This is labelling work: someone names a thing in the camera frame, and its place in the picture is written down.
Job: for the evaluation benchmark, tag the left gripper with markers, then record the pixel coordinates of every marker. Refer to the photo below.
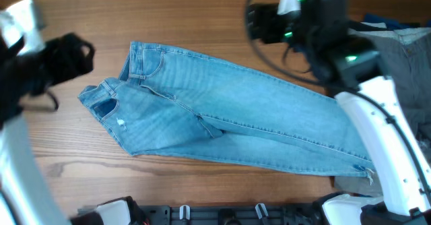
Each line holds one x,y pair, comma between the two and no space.
69,58

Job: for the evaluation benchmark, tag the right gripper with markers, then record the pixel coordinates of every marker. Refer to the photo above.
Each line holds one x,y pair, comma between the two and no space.
265,18

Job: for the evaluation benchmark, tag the light blue denim jeans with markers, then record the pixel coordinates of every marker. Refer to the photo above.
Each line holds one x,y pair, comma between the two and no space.
170,101

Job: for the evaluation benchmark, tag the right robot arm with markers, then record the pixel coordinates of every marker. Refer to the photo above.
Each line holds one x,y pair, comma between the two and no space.
353,68

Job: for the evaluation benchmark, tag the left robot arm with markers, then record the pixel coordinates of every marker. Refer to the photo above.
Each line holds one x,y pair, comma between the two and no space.
29,67

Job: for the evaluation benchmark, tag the dark blue folded garment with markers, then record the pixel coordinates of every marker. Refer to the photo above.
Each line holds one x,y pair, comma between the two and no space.
391,23

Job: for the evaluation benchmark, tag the grey folded shorts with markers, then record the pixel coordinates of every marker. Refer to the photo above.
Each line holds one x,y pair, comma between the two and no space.
404,70

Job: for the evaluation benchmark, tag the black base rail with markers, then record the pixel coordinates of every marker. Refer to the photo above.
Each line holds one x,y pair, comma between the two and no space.
290,214

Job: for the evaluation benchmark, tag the right grey rail clip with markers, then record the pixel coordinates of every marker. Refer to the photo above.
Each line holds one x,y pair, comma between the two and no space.
261,211

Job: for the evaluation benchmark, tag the grey rail clip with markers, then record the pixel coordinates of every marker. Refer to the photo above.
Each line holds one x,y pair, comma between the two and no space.
261,211
184,212

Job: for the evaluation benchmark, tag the left grey rail clip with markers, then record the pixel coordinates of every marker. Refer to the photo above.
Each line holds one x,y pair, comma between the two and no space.
184,212

